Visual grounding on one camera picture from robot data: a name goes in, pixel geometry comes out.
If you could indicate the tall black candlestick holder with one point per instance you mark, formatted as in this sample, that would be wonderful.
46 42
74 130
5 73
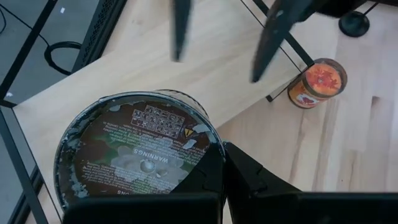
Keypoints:
354 25

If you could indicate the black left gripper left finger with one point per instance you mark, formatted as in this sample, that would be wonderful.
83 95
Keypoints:
140 211

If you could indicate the black table frame rail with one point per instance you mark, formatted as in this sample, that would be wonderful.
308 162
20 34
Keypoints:
21 168

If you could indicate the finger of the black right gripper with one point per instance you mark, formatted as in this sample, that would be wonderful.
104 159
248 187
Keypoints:
276 31
182 25

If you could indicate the black perforated metal box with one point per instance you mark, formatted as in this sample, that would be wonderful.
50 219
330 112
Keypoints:
99 31

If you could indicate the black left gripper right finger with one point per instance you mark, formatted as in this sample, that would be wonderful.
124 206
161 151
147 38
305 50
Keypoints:
311 211

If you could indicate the orange glass jar candle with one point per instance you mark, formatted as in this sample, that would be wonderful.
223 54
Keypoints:
320 81

